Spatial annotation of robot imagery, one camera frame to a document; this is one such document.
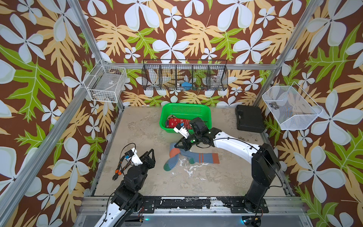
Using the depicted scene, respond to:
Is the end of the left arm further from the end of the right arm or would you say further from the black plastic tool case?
the black plastic tool case

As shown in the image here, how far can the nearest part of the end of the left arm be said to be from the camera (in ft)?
1.85

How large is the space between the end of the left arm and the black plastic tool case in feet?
2.30

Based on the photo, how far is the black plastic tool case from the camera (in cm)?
103
